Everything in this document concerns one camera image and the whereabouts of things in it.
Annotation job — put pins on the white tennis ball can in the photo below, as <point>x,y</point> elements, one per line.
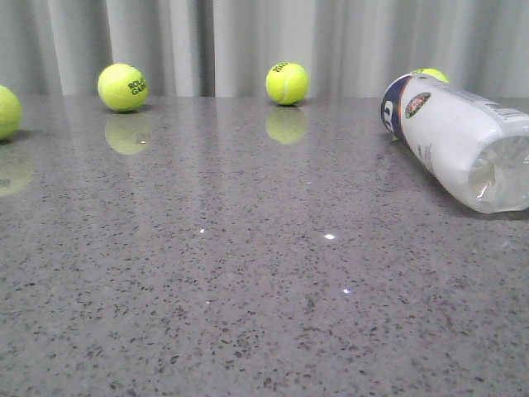
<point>476,148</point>

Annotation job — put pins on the centre yellow tennis ball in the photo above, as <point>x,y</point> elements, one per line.
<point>287,83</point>

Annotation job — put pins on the yellow Roland Garros tennis ball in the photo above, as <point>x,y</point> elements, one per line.
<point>122,87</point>

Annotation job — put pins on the right yellow tennis ball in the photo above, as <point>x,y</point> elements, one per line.
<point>433,72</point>

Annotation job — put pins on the far-left yellow tennis ball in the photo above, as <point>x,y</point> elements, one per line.
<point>10,113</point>

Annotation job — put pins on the grey pleated curtain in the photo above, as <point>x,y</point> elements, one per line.
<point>225,48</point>

